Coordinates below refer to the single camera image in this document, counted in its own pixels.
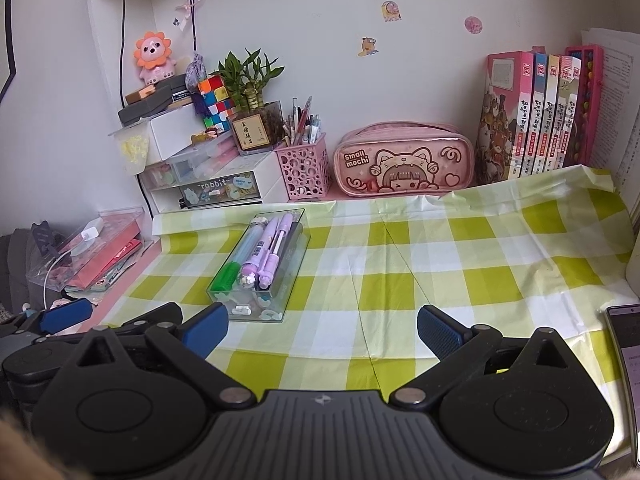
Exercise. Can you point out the colourful twist cube puzzle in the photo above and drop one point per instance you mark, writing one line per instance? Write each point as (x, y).
(215, 102)

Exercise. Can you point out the purple sachet with tassel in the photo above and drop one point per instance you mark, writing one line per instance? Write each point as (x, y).
(195, 67)

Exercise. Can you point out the black cat-shaped holder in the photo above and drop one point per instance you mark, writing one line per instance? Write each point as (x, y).
(47, 240)

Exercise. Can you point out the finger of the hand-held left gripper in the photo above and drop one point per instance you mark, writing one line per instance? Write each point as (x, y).
(155, 315)
(65, 316)

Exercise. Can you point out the pink lion toy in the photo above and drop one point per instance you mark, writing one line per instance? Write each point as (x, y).
(152, 57)

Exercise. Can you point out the small brown box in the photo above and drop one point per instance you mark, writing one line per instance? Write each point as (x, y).
(140, 94)

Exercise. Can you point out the yellow wall sticker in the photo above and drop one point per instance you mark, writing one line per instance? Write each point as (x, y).
(391, 12)

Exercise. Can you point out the dark grey translucent pen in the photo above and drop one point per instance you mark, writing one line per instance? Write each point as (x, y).
(295, 250)

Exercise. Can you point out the clear bag with yellow pieces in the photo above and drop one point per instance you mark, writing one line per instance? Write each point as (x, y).
(132, 152)

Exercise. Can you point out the purple pen with bead cap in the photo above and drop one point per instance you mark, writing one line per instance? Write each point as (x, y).
(260, 255)

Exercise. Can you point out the dark grey case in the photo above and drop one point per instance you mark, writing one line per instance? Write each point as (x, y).
(142, 112)

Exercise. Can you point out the white charger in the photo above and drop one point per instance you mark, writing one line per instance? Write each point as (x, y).
(90, 235)

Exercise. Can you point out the stack of printed papers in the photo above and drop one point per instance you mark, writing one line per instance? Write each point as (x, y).
(620, 110)

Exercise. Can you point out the green checkered tablecloth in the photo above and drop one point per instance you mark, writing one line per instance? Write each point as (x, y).
(450, 260)

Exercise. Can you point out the small doll figurine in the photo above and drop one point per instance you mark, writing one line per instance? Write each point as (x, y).
(207, 135)

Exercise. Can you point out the round pink wall sticker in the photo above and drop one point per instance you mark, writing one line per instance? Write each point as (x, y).
(474, 25)

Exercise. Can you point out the smartphone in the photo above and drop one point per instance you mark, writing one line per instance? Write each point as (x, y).
(625, 385)

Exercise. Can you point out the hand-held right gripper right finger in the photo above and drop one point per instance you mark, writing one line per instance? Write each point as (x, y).
(440, 332)

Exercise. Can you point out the pink abacus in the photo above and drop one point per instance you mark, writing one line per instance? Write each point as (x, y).
(590, 110)

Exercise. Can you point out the black box with white label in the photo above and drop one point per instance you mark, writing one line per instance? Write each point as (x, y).
(177, 91)

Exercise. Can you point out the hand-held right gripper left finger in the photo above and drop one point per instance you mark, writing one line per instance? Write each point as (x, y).
(205, 330)

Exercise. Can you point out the pink perforated pen holder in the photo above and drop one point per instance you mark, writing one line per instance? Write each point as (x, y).
(302, 172)

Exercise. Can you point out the clear plastic drawer box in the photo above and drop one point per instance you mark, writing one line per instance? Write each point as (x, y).
(200, 160)

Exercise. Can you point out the green cap highlighter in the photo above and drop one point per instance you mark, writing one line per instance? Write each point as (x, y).
(225, 277)

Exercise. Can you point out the bamboo plant in glass pot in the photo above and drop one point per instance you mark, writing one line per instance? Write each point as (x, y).
(250, 135)

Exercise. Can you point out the pink pencil case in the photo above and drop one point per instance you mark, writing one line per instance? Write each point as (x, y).
(400, 160)

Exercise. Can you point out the white drawer organizer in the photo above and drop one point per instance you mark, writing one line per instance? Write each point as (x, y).
(270, 180)

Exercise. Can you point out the bunch of pens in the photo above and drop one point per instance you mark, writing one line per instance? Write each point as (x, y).
(302, 125)

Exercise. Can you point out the dark grey fabric bag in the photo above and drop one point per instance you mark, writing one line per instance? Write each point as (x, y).
(15, 270)

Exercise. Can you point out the pink spine book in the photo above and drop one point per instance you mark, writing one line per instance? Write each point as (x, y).
(533, 115)
(545, 115)
(557, 115)
(568, 115)

